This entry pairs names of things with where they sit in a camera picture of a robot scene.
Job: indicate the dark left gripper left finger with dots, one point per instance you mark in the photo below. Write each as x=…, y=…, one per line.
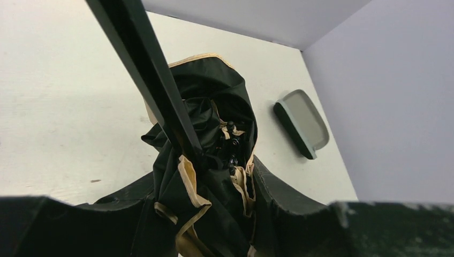
x=122, y=223

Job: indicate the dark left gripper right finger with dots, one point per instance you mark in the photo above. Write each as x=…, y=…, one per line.
x=289, y=223

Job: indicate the beige folding umbrella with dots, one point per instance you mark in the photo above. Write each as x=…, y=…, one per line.
x=203, y=199

